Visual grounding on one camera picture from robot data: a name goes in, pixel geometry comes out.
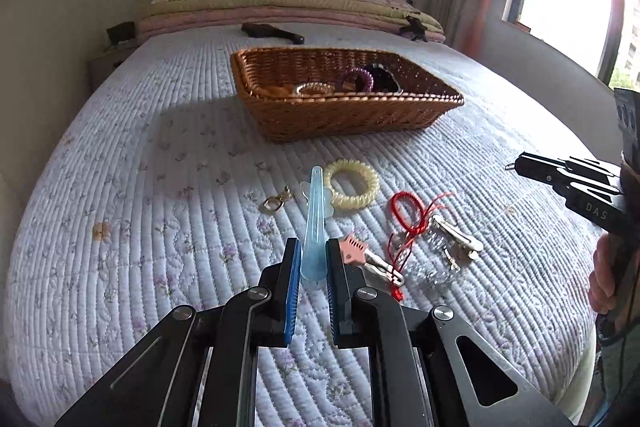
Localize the purple spiral hair tie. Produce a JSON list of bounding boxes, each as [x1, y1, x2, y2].
[[335, 67, 376, 94]]

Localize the light blue hair clip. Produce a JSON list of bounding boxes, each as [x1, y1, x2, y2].
[[300, 166, 334, 282]]

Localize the cream spiral hair tie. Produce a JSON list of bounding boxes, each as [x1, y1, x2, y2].
[[323, 158, 381, 216]]

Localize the black bow on blanket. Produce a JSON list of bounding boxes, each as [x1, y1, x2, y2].
[[398, 15, 428, 42]]

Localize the dark item on nightstand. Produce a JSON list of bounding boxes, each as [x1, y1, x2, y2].
[[106, 20, 136, 46]]

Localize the red string bracelet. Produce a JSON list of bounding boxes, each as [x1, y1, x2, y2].
[[387, 189, 459, 303]]

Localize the pink star hair clip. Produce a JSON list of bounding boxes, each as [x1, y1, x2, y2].
[[338, 234, 405, 288]]

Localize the teal sleeve forearm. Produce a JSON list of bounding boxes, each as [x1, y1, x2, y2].
[[589, 326, 639, 426]]

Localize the black hair scrunchie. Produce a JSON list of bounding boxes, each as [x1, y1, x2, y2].
[[363, 64, 402, 93]]

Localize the bedside nightstand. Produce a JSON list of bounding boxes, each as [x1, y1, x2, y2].
[[88, 40, 138, 92]]

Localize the silver metal hair clip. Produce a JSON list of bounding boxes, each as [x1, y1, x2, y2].
[[431, 215, 484, 260]]

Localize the clear crystal bead bracelet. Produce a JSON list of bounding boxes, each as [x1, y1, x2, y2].
[[399, 225, 482, 291]]

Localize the dark object on bed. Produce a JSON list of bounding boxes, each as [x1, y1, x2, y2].
[[241, 23, 305, 46]]

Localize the white quilted floral bedspread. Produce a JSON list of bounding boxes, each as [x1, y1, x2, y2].
[[6, 24, 599, 426]]

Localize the pearl bracelet in basket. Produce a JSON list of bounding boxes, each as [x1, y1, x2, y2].
[[292, 81, 335, 98]]

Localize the person's right hand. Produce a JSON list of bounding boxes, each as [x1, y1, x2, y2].
[[588, 233, 616, 314]]

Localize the gold keyring clasp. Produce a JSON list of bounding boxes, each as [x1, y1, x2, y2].
[[259, 185, 293, 215]]

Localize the folded cream and pink blankets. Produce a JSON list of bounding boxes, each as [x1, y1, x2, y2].
[[137, 0, 446, 42]]

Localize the brown wicker basket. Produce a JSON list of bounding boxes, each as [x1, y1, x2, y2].
[[230, 46, 464, 143]]

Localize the white wardrobe with handles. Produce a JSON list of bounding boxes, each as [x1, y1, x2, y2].
[[1, 0, 142, 131]]

